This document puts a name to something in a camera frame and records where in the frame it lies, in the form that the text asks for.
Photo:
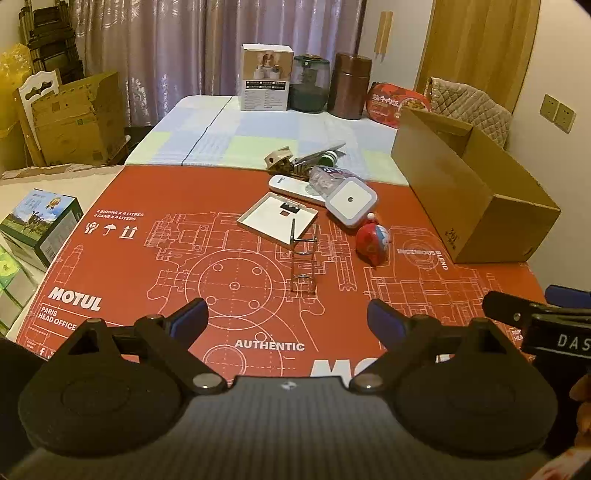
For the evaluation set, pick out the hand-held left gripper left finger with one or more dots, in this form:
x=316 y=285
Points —
x=190 y=318

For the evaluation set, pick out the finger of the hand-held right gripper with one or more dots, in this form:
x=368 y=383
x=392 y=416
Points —
x=505 y=305
x=565 y=295

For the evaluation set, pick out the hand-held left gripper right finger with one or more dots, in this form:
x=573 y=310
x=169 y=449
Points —
x=385 y=319

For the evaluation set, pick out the red toy figure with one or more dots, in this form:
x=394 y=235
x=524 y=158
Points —
x=371 y=244

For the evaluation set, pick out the white square night light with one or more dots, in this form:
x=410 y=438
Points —
x=352 y=201

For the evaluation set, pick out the brown cardboard box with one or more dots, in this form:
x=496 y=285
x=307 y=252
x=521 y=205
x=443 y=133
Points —
x=457 y=184

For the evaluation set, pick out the grey shallow tray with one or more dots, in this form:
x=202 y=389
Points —
x=272 y=217

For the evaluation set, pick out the white remote control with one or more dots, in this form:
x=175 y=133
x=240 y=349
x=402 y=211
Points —
x=293 y=187

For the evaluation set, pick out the leopard print hair clip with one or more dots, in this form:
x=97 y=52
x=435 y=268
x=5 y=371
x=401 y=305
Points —
x=295 y=170

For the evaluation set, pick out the person's right hand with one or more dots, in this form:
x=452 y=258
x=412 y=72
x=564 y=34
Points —
x=582 y=406

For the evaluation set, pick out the green capped bottle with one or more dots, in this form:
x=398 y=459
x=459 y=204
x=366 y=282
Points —
x=331 y=159

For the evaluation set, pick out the green printed box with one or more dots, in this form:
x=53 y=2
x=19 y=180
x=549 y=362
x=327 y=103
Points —
x=41 y=226

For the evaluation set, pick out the light green box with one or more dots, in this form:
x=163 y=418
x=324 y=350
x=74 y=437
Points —
x=14 y=286

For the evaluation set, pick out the white tube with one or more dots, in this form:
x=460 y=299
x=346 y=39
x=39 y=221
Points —
x=311 y=156

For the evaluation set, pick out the checked pastel tablecloth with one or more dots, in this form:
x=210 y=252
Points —
x=240 y=138

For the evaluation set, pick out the dark low stand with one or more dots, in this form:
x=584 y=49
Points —
x=136 y=138

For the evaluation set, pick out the flat brown cardboard sheet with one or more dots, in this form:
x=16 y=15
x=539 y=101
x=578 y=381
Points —
x=51 y=172

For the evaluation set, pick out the beige quilted cushion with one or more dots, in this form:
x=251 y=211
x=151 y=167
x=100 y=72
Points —
x=471 y=106

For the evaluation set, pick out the red instant food bowl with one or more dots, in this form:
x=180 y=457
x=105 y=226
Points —
x=392 y=106

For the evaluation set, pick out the large worn cardboard box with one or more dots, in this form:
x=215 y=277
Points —
x=74 y=124

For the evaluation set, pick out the brown metal canister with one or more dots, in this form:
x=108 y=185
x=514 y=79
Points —
x=350 y=87

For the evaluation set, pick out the green glass jar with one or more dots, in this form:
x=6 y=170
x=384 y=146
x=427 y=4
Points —
x=309 y=87

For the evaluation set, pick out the white product box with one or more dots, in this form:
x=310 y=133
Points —
x=265 y=78

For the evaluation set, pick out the purple curtain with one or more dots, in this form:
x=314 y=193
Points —
x=194 y=50

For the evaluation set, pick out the white chair back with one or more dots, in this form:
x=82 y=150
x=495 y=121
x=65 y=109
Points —
x=34 y=87

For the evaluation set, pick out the yellow plastic bag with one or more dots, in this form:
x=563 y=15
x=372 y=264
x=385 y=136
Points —
x=11 y=101

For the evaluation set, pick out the dark wooden rack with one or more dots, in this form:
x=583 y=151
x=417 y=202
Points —
x=48 y=37

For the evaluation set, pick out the beige wall socket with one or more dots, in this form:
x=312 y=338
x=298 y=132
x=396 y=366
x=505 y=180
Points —
x=548 y=107
x=565 y=117

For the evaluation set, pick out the wooden wall hanger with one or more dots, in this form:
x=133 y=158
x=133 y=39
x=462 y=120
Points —
x=383 y=34

